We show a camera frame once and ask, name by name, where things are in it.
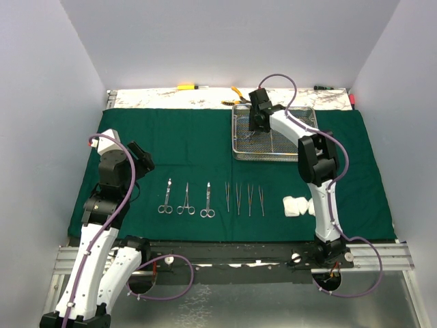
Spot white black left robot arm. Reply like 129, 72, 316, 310
40, 141, 154, 327

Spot steel mesh instrument tray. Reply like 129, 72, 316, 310
231, 104, 298, 162

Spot aluminium extrusion rail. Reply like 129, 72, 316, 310
54, 243, 416, 277

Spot yellow black needle-nose pliers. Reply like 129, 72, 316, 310
220, 85, 252, 107

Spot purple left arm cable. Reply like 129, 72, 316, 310
61, 135, 195, 328

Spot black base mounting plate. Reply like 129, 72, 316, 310
118, 236, 354, 286

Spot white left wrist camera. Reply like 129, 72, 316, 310
88, 128, 121, 156

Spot white gauze pad bottom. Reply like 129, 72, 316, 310
283, 196, 300, 217

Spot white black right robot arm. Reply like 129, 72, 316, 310
249, 88, 346, 267

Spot yellow handled screwdriver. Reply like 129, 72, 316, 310
177, 84, 208, 91

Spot steel surgical scissors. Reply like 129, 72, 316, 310
158, 179, 173, 215

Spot white gauze pad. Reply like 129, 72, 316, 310
283, 196, 300, 217
296, 197, 309, 215
308, 199, 315, 216

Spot steel tweezers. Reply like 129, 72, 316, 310
247, 184, 253, 217
236, 183, 242, 215
225, 182, 231, 213
258, 185, 265, 217

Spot white gauze pad top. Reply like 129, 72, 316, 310
308, 199, 315, 216

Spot black green screwdriver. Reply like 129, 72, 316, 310
313, 85, 335, 90

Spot dark green surgical cloth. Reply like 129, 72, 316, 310
67, 107, 397, 242

